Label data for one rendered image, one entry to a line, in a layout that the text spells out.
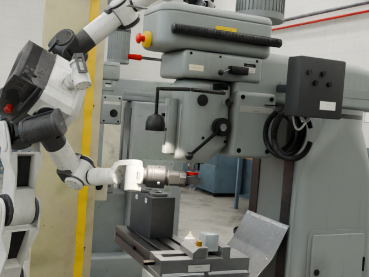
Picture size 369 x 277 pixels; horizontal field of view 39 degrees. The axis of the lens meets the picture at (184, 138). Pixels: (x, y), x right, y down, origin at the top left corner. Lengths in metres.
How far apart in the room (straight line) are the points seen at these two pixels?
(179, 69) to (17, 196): 0.94
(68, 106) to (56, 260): 1.90
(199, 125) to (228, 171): 7.52
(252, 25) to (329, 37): 6.11
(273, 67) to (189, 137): 0.44
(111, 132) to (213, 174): 2.34
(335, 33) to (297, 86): 6.21
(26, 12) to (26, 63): 8.98
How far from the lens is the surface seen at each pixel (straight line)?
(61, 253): 3.78
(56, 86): 2.09
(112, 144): 10.44
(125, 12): 2.27
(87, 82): 2.04
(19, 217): 2.40
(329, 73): 1.92
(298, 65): 1.85
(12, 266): 2.55
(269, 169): 2.25
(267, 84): 2.07
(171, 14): 1.88
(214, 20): 1.95
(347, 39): 7.80
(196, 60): 1.91
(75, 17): 3.68
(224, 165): 9.38
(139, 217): 2.46
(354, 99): 2.34
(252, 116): 2.03
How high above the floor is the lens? 1.50
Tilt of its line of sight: 3 degrees down
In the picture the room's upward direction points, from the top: 4 degrees clockwise
